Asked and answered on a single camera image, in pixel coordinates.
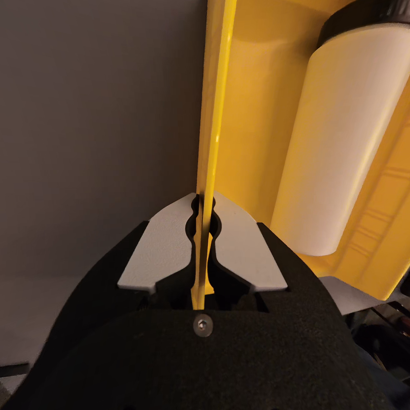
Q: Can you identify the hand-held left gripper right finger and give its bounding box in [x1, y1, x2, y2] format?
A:
[208, 192, 288, 293]

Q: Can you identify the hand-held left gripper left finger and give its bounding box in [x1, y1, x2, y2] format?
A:
[117, 192, 196, 294]

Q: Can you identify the yellow plastic bin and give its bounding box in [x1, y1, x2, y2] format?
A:
[190, 0, 410, 311]

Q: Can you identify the white plastic bottle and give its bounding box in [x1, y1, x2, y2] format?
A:
[271, 22, 410, 257]

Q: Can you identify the black chair base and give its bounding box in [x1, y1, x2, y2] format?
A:
[0, 362, 31, 380]

